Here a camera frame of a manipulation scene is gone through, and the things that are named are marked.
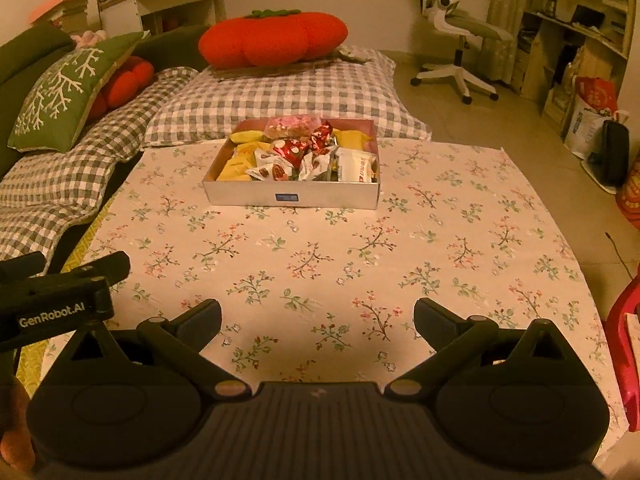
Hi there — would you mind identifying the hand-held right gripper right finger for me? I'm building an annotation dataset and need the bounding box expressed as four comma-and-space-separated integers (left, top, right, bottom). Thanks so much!
382, 297, 573, 401

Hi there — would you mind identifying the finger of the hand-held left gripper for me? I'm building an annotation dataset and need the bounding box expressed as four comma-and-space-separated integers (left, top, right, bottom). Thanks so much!
45, 251, 132, 283
0, 254, 46, 286

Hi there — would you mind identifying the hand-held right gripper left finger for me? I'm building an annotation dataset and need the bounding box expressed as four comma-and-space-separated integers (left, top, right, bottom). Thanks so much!
65, 298, 251, 403

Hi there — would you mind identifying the pink and silver storage box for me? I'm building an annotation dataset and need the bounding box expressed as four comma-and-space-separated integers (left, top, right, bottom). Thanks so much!
201, 117, 383, 210

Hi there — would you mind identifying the large yellow snack packet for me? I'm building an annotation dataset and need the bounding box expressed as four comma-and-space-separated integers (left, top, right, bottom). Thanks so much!
215, 145, 257, 183

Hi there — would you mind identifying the white and red snack packet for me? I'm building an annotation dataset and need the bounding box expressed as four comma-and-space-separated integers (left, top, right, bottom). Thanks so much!
334, 147, 377, 183

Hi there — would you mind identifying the red brown snack packet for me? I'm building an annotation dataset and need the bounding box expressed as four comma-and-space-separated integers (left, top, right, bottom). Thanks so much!
271, 137, 308, 167

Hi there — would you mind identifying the pink snack packet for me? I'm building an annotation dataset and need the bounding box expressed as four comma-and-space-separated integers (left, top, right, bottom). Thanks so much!
264, 116, 315, 139

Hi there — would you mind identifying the red foil snack packet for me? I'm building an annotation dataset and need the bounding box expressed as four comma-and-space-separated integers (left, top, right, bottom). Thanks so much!
306, 121, 335, 155

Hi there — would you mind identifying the person's left hand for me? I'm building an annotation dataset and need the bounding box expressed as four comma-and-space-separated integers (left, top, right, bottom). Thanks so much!
0, 375, 37, 478

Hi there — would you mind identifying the grey checkered pillow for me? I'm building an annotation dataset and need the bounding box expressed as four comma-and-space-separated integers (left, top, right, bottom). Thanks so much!
0, 66, 201, 206
142, 47, 433, 148
0, 152, 115, 263

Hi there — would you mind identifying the floral cloth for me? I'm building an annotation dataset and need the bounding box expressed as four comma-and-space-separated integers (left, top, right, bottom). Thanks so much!
42, 139, 630, 433

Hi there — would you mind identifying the green snowflake cushion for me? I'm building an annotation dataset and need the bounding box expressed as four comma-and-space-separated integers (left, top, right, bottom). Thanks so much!
7, 31, 146, 153

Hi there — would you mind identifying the small red pumpkin cushion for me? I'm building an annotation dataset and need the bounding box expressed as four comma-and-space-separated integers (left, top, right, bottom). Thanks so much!
87, 56, 155, 118

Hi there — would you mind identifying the red plastic stool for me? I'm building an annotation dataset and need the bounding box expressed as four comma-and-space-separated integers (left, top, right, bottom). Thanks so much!
604, 275, 640, 433

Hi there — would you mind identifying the dark green sofa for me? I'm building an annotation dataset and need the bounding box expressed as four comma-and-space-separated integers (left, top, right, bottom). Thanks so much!
0, 22, 211, 171

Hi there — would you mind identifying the orange bag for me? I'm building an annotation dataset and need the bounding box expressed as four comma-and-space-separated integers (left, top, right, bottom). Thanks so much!
615, 157, 640, 231

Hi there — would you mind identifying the black case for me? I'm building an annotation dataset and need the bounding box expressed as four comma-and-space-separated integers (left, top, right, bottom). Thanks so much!
597, 120, 632, 188

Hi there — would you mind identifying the red and white bag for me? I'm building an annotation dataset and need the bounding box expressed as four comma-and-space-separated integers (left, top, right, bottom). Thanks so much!
564, 76, 621, 160

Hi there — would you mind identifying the large red pumpkin cushion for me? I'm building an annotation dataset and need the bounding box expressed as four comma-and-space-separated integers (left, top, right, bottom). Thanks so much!
198, 9, 349, 68

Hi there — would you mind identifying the white office chair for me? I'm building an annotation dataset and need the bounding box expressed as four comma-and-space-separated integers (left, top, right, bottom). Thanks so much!
410, 0, 516, 106

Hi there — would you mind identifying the wooden desk shelf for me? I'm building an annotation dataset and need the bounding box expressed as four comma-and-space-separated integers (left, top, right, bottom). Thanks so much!
515, 0, 638, 128

